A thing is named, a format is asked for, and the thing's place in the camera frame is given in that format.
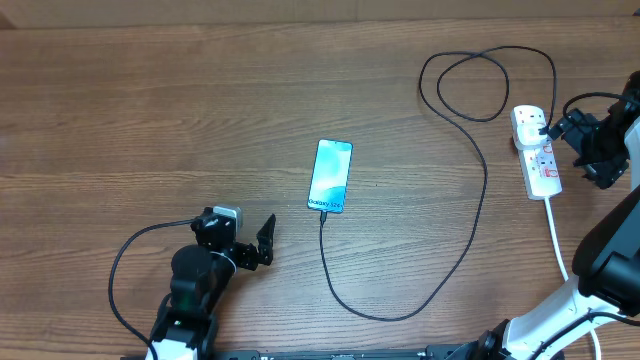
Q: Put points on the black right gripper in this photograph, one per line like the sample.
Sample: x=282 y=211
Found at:
x=608 y=171

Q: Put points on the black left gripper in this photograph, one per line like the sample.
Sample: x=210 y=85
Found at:
x=248 y=257

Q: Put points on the blue smartphone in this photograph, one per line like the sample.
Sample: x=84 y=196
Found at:
x=328 y=185

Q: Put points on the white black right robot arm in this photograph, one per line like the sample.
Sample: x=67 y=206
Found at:
x=602 y=284

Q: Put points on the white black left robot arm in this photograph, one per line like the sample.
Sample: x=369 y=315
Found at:
x=186 y=326

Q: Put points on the white charger plug adapter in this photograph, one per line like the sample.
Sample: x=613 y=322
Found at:
x=528 y=137

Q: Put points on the white power strip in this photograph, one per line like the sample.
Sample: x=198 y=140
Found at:
x=539 y=166

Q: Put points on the brown cardboard backdrop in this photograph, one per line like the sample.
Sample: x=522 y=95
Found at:
x=38 y=14

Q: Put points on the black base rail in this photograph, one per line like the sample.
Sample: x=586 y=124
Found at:
x=430 y=352

